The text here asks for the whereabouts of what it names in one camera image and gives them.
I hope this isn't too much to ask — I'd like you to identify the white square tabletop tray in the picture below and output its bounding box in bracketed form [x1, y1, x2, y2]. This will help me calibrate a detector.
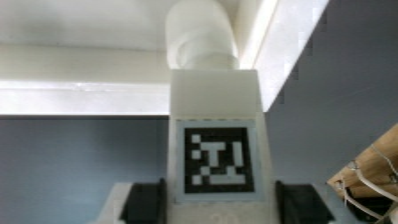
[0, 0, 331, 115]

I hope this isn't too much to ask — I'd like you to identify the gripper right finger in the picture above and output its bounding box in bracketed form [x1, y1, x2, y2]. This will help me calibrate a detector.
[276, 181, 335, 224]

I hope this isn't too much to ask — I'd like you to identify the white leg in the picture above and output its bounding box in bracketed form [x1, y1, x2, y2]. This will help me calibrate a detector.
[166, 0, 282, 224]

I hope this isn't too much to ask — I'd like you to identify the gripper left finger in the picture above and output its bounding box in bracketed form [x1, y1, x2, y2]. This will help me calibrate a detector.
[88, 179, 168, 224]

